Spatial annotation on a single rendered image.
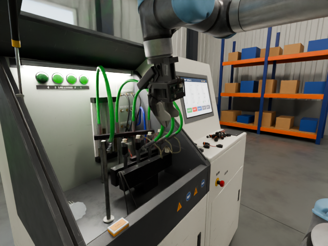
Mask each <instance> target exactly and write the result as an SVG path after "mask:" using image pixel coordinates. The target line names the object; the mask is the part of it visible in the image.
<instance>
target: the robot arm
mask: <svg viewBox="0 0 328 246"><path fill-rule="evenodd" d="M137 1H138V13H139V16H140V22H141V28H142V35H143V44H144V51H145V57H147V58H148V59H147V63H148V64H154V66H151V67H150V68H149V69H148V71H147V72H146V73H145V74H144V75H143V77H142V78H141V79H140V80H139V81H138V83H137V87H138V89H139V90H142V89H148V94H147V96H148V104H149V107H150V109H151V111H152V113H153V114H154V116H155V117H156V119H157V120H158V121H159V123H160V124H161V125H162V126H163V127H165V128H166V127H168V125H169V122H170V120H171V118H174V117H178V116H179V111H178V110H177V109H176V108H175V107H174V105H173V101H176V100H178V99H181V98H183V97H185V96H186V95H185V79H184V78H180V76H178V77H179V78H178V77H177V76H176V71H175V62H179V60H178V57H173V56H172V55H171V54H173V47H172V35H171V29H174V28H178V27H185V28H188V29H192V30H195V31H198V32H201V33H204V34H207V35H211V36H213V37H215V38H218V39H229V38H231V37H233V36H234V35H235V34H236V33H241V32H246V31H251V30H257V29H263V28H268V27H274V26H279V25H284V24H290V23H295V22H301V21H308V20H313V19H319V18H324V17H328V0H137ZM176 77H177V78H176ZM158 101H162V102H158ZM312 212H313V215H312V219H311V223H310V226H309V229H308V231H307V233H306V235H305V237H304V239H303V241H302V243H301V245H300V246H328V198H325V199H319V200H318V201H316V203H315V206H314V208H313V209H312Z"/></svg>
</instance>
